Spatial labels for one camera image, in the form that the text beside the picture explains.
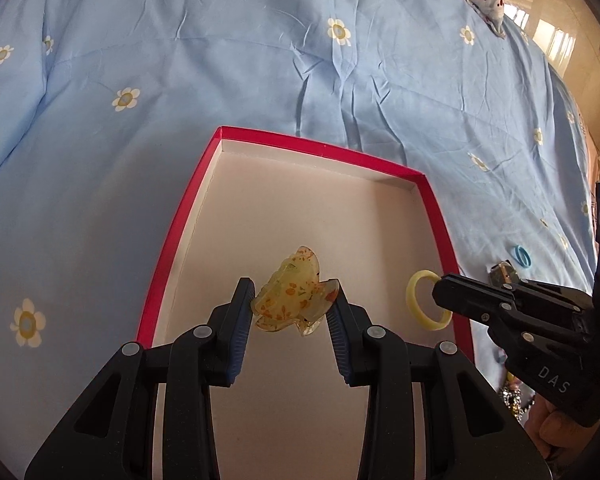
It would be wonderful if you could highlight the red jewelry box tray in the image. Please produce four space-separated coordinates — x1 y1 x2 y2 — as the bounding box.
138 127 474 479

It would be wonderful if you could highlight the yellow hair tie ring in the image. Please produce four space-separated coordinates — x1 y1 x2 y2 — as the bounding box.
405 268 453 332

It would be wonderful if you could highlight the light blue floral bedsheet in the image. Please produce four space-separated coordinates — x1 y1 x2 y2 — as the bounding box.
0 0 595 476

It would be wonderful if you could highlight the silver metal chain necklace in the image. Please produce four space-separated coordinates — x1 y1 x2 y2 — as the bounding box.
502 378 537 424

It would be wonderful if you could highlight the gold mesh wrist watch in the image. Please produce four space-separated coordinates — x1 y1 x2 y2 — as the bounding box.
489 260 520 288

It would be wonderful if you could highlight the person's right hand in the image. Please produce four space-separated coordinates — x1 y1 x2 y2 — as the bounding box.
524 394 600 458

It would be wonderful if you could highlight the blue hair tie ring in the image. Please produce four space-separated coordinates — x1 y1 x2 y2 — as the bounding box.
510 244 534 270

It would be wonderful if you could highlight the yellow floral hair claw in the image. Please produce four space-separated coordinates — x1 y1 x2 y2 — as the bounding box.
250 246 340 336

